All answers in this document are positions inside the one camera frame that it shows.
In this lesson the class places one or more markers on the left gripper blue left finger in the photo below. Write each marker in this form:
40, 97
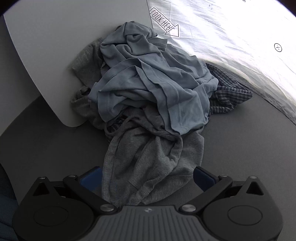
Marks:
92, 180

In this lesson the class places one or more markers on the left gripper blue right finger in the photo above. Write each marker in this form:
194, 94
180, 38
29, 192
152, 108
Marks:
204, 179

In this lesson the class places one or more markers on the grey sweatshirt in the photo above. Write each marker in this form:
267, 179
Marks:
143, 164

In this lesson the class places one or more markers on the light blue t-shirt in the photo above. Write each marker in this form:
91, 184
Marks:
143, 69

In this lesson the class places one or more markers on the blue plaid shirt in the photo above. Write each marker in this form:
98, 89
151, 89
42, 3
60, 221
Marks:
229, 92

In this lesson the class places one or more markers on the white printed plastic curtain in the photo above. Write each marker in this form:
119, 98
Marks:
253, 39

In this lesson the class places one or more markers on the white board panel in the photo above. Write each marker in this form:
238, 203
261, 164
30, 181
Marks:
48, 35

